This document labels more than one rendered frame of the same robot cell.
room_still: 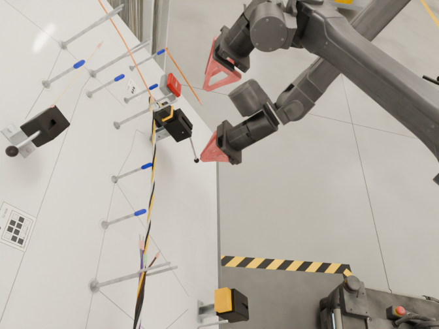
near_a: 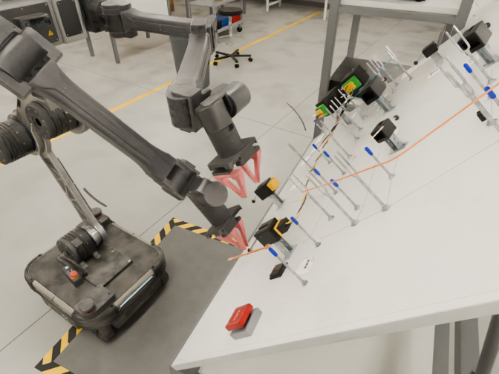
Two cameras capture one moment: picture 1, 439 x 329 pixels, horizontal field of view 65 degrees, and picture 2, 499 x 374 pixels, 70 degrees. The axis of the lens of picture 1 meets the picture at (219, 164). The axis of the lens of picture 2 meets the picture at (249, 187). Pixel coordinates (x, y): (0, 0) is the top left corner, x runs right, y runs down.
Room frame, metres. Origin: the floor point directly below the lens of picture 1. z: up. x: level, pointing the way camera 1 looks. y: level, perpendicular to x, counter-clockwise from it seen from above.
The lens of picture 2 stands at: (1.05, 0.44, 1.74)
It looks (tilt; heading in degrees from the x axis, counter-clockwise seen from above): 38 degrees down; 218
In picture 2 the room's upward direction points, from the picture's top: straight up
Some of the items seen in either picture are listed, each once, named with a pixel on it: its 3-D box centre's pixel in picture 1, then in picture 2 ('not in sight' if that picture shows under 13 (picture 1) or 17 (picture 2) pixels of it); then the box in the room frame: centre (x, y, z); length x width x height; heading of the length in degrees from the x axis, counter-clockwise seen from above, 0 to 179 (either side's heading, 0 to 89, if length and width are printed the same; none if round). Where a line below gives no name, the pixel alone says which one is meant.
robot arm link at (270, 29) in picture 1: (284, 25); (212, 104); (0.57, -0.04, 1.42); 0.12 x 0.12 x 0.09; 9
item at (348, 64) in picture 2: not in sight; (369, 79); (-0.61, -0.14, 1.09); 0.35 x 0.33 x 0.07; 13
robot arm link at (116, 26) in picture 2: not in sight; (115, 19); (0.32, -0.71, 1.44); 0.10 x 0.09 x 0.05; 96
